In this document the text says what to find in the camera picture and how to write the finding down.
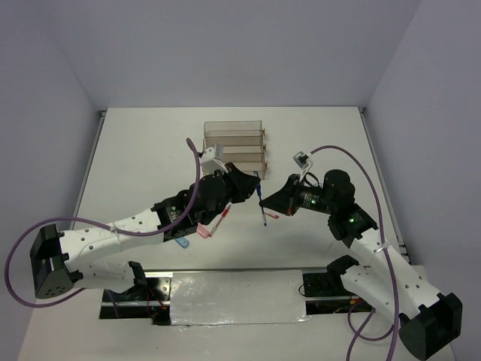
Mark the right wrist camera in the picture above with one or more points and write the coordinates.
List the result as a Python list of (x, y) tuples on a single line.
[(304, 162)]

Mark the pink correction tape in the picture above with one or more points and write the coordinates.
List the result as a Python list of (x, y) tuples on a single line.
[(203, 231)]

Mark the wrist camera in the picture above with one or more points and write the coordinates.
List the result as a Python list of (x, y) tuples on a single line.
[(211, 160), (304, 162)]

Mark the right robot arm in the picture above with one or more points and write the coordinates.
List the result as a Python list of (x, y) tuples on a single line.
[(426, 319)]

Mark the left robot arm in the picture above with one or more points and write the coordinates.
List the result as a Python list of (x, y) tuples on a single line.
[(63, 260)]

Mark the clear drawer container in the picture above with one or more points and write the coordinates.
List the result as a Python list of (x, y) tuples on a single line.
[(233, 145), (245, 128), (250, 163)]

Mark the near clear drawer container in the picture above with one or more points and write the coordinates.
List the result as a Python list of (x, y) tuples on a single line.
[(250, 163)]

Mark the far clear drawer container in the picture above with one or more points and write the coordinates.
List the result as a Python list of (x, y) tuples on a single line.
[(245, 128)]

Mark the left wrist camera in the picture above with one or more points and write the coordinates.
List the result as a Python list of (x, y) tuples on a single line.
[(211, 160)]

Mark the red gel pen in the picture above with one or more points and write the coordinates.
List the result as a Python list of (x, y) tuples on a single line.
[(220, 220)]

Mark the blue correction tape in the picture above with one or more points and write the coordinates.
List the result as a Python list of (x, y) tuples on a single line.
[(183, 242)]

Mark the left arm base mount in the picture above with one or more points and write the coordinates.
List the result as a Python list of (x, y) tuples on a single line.
[(152, 303)]

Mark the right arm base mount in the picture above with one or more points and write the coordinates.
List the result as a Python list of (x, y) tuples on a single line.
[(322, 295)]

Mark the middle clear drawer container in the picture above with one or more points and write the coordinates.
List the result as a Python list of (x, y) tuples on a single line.
[(233, 145)]

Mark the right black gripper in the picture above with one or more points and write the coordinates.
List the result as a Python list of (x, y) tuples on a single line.
[(286, 198)]

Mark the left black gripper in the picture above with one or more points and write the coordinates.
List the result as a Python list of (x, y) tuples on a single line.
[(243, 184)]

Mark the red pen cap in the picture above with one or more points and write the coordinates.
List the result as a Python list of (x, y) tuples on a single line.
[(274, 216)]

